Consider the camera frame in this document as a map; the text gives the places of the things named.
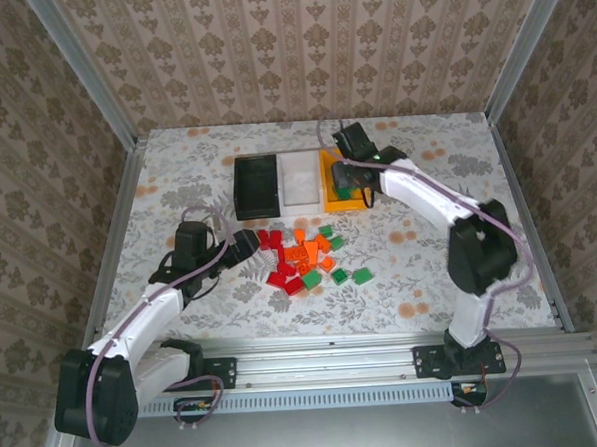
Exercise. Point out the yellow plastic bin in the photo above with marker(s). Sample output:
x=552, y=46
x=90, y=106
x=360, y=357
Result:
x=347, y=205

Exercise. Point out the orange lego slope piece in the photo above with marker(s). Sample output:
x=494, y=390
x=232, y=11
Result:
x=311, y=248

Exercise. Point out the small orange lego brick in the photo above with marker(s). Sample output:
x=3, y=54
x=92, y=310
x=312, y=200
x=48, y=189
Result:
x=299, y=233

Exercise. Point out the green lego slope piece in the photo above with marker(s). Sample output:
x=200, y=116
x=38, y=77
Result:
x=337, y=243

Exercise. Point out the floral tablecloth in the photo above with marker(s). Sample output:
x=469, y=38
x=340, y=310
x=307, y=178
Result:
x=408, y=303

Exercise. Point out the green printed lego piece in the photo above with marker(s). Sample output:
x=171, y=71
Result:
x=362, y=276

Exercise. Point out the long orange lego brick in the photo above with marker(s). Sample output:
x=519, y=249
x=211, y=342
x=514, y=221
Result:
x=297, y=254

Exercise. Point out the aluminium table side rail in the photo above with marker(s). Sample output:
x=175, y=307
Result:
x=123, y=217
x=529, y=221

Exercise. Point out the grey metal panel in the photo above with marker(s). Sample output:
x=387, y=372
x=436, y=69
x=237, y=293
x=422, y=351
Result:
x=340, y=436

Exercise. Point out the orange lego arch piece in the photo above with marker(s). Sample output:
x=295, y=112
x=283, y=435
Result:
x=322, y=243

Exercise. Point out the white plastic bin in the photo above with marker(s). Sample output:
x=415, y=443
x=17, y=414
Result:
x=300, y=183

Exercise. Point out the small green lego brick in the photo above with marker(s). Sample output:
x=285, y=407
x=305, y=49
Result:
x=325, y=230

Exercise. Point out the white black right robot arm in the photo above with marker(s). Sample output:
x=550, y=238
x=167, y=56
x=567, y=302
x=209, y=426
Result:
x=417, y=187

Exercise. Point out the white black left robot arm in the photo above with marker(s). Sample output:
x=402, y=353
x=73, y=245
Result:
x=148, y=316

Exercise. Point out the aluminium frame post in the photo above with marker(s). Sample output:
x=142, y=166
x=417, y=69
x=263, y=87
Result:
x=524, y=46
x=85, y=69

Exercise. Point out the black plastic bin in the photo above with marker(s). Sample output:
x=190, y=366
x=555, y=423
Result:
x=256, y=185

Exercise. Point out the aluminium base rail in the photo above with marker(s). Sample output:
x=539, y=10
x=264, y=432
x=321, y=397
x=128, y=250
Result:
x=326, y=362

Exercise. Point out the dark green lego brick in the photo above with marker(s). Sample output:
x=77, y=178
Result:
x=338, y=275

